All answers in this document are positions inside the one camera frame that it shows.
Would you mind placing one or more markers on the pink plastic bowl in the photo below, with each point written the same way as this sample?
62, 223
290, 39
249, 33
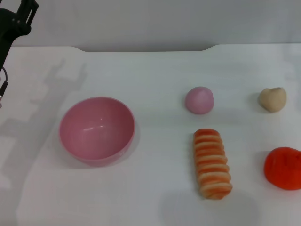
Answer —
96, 131

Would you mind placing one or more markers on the red orange bun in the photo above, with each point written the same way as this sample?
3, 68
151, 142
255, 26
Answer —
283, 168

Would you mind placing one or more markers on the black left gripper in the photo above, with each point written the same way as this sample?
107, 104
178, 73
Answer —
10, 26

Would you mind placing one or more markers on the beige round bun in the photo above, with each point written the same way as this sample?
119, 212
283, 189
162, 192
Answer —
272, 100

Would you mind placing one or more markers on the orange striped bread roll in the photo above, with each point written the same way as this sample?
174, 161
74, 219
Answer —
210, 162

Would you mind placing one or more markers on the pink round bun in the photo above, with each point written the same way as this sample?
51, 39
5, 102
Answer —
199, 100

